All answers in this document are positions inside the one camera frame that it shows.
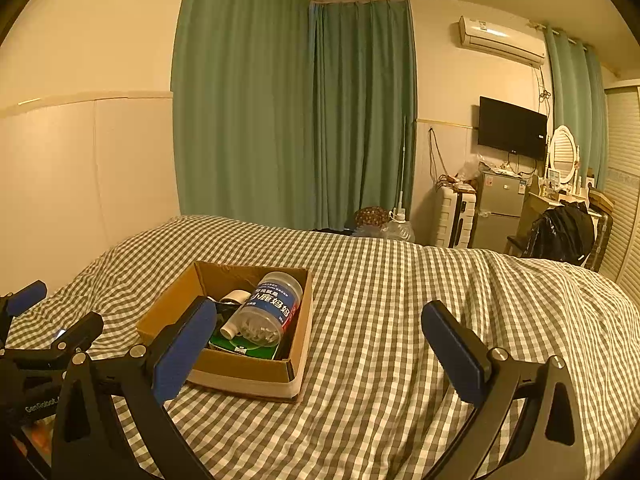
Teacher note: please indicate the white tape roll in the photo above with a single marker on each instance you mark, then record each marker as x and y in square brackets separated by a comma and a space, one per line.
[237, 296]

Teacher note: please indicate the dressing table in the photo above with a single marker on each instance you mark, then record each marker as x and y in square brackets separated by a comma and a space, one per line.
[535, 202]

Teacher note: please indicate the white ribbed suitcase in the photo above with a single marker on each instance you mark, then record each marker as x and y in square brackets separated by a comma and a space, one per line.
[445, 217]

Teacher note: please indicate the green curtain with eyelets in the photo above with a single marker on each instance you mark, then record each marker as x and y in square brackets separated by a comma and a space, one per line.
[575, 110]

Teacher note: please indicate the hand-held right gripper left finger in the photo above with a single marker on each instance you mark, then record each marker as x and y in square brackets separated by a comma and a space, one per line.
[182, 352]

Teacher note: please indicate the black backpack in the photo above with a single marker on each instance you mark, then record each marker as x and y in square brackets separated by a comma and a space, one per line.
[560, 232]

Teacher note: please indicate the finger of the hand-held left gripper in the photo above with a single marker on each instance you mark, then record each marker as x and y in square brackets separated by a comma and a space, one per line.
[80, 327]
[27, 297]

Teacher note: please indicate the cardboard box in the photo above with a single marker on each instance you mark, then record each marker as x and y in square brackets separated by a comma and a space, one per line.
[240, 371]

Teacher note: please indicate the white oval vanity mirror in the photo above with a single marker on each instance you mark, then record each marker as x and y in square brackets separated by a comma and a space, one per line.
[562, 152]

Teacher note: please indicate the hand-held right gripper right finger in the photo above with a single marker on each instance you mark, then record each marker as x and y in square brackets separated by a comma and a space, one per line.
[455, 355]

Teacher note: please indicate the black wall television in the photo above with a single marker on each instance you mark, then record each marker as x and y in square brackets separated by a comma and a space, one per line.
[512, 127]

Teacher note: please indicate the thin white pole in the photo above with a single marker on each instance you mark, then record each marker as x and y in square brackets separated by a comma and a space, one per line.
[403, 160]

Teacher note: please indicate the wide green curtain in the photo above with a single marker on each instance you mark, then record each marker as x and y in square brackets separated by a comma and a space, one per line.
[240, 100]

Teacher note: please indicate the dark chair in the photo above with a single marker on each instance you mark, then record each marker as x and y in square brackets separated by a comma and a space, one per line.
[602, 240]

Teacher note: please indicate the narrow green curtain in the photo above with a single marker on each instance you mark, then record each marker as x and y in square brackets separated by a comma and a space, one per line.
[365, 110]

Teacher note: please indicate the green checked blanket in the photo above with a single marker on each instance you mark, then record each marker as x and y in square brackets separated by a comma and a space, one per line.
[400, 310]

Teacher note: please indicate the louvred wardrobe doors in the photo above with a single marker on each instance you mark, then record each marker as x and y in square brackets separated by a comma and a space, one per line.
[625, 180]

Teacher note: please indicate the silver small fridge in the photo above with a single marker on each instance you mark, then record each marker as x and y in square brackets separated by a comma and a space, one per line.
[497, 210]

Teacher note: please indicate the clear jar with blue label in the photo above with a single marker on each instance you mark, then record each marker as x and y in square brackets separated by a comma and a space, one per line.
[275, 305]

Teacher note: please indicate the green carton box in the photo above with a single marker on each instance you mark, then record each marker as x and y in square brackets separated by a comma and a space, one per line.
[235, 348]

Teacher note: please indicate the clear plastic bag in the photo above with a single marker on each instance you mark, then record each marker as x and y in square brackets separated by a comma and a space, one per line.
[472, 167]

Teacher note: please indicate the clear water jug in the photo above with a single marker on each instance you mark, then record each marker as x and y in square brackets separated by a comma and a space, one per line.
[399, 230]

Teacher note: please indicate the white air conditioner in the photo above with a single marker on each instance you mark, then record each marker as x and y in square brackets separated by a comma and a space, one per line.
[500, 40]

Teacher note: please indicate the brown patterned bag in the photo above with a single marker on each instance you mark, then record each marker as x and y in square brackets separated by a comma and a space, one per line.
[371, 216]

